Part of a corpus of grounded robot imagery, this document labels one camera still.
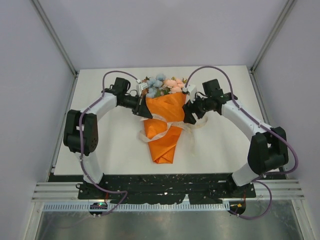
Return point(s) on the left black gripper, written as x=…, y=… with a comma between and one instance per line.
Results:
x=143, y=110

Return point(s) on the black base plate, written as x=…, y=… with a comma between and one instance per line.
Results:
x=163, y=189

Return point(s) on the orange wrapping paper sheet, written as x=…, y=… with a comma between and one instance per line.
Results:
x=170, y=108

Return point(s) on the right aluminium frame post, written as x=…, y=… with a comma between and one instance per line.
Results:
x=272, y=35

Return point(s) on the white slotted cable duct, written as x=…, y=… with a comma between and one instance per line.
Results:
x=98, y=207

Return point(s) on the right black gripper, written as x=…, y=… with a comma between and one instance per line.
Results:
x=189, y=108

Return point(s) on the aluminium frame post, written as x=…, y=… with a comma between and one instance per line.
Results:
x=272, y=35
x=53, y=34

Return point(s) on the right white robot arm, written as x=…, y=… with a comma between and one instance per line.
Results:
x=267, y=149

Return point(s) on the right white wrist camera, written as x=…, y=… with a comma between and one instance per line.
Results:
x=190, y=92

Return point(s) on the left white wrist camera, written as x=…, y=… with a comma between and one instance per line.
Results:
x=141, y=85

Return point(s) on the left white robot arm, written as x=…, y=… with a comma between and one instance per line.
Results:
x=81, y=134

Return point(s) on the fake flower bouquet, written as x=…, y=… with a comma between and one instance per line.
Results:
x=155, y=86

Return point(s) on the left aluminium frame post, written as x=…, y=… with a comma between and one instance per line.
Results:
x=53, y=34

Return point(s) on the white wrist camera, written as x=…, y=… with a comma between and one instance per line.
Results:
x=190, y=92
x=141, y=85

